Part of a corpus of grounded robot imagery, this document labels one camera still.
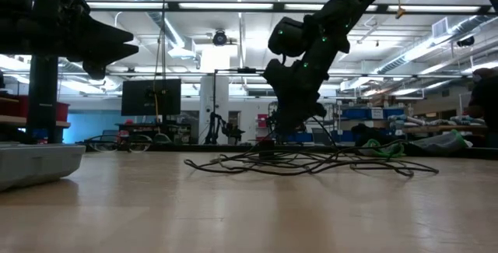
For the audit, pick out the white ceiling vent grille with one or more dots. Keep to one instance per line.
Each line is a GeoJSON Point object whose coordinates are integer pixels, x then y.
{"type": "Point", "coordinates": [439, 27]}

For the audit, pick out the person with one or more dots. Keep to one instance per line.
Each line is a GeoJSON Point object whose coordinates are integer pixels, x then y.
{"type": "Point", "coordinates": [486, 97]}

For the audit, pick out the black ceiling speaker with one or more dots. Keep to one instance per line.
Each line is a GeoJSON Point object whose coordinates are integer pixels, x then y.
{"type": "Point", "coordinates": [466, 41]}

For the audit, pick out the pile of folded cloths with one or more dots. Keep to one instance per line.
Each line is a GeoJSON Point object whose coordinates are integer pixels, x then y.
{"type": "Point", "coordinates": [463, 120]}

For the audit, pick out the wooden workbench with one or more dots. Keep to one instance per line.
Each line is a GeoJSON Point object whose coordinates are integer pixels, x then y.
{"type": "Point", "coordinates": [447, 129]}

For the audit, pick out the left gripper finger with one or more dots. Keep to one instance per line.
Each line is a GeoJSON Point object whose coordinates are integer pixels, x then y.
{"type": "Point", "coordinates": [113, 53]}
{"type": "Point", "coordinates": [107, 35]}

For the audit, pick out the white LED light bar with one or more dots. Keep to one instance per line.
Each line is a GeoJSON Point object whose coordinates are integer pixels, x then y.
{"type": "Point", "coordinates": [299, 7]}
{"type": "Point", "coordinates": [225, 5]}
{"type": "Point", "coordinates": [432, 8]}
{"type": "Point", "coordinates": [128, 5]}

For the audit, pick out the red storage bin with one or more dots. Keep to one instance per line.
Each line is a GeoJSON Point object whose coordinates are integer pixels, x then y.
{"type": "Point", "coordinates": [13, 107]}
{"type": "Point", "coordinates": [63, 112]}

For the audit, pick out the grey plastic tool case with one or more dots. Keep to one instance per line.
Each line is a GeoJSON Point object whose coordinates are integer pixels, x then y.
{"type": "Point", "coordinates": [35, 163]}

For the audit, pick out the black monitor screen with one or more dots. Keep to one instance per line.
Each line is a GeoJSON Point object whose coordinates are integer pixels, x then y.
{"type": "Point", "coordinates": [136, 101]}

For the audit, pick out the blue storage bin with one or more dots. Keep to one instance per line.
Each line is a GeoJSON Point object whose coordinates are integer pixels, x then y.
{"type": "Point", "coordinates": [342, 136]}
{"type": "Point", "coordinates": [393, 113]}
{"type": "Point", "coordinates": [356, 113]}
{"type": "Point", "coordinates": [303, 138]}

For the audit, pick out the black background robot arm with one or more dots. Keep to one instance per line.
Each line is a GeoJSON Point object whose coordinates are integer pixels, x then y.
{"type": "Point", "coordinates": [213, 126]}

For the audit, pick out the red drawer box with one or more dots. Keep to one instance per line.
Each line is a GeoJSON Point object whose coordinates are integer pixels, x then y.
{"type": "Point", "coordinates": [261, 120]}

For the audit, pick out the grey chair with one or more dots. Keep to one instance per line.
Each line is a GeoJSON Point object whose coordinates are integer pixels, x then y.
{"type": "Point", "coordinates": [321, 136]}

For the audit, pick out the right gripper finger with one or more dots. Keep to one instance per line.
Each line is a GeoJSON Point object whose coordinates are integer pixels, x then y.
{"type": "Point", "coordinates": [282, 132]}

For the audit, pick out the black round overhead camera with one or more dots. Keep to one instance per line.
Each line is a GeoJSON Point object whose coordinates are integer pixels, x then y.
{"type": "Point", "coordinates": [219, 38]}

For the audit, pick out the wooden shelf board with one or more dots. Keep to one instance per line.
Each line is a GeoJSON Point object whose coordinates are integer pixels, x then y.
{"type": "Point", "coordinates": [11, 120]}

